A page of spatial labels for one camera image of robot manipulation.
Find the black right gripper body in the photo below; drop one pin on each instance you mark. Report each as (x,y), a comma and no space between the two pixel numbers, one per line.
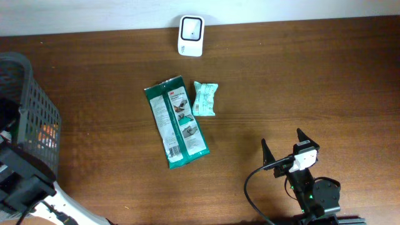
(283,170)

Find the white barcode scanner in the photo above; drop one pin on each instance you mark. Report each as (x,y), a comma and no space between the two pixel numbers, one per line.
(191,36)

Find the orange small packet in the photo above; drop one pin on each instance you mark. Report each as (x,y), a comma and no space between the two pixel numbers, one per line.
(48,135)

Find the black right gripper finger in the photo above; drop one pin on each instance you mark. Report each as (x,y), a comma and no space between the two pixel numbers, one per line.
(303,137)
(268,157)

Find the light green small packet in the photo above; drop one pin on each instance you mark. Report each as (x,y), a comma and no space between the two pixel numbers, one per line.
(204,101)

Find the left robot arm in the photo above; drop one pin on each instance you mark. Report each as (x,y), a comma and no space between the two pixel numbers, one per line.
(32,189)

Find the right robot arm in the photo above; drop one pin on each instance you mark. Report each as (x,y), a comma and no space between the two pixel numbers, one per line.
(318,197)

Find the dark green wipes pack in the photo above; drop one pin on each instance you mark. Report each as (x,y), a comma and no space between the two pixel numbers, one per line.
(181,134)

